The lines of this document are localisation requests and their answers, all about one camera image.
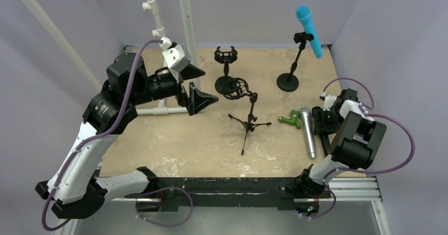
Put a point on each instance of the blue microphone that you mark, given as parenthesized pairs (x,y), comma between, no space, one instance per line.
(304,16)

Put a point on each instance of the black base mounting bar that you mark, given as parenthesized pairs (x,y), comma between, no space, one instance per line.
(282,193)

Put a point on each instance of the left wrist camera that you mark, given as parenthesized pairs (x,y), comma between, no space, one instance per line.
(175,57)

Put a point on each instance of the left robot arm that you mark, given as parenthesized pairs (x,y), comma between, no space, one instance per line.
(74,192)

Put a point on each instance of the white PVC pipe frame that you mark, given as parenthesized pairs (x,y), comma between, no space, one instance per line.
(149,6)

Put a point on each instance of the black microphone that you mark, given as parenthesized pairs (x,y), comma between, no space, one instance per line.
(324,138)

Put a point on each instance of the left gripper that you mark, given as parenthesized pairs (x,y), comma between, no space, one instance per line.
(197,100)

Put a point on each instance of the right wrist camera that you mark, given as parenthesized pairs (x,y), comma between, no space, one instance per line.
(328,101)

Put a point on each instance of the silver grey microphone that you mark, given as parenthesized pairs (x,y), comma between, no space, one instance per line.
(307,126)

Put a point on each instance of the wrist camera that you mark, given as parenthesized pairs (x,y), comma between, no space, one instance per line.
(175,57)
(328,101)

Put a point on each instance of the black clip round-base stand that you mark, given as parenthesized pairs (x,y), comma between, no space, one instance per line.
(288,82)

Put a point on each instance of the green tap faucet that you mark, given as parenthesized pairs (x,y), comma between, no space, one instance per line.
(293,119)

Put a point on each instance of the black shock-mount round-base stand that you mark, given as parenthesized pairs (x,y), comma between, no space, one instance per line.
(226,58)

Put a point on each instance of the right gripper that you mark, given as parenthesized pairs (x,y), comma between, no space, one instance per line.
(322,127)

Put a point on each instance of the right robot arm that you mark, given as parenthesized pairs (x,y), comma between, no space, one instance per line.
(351,140)

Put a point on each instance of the aluminium rail frame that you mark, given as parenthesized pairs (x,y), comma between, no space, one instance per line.
(350,189)

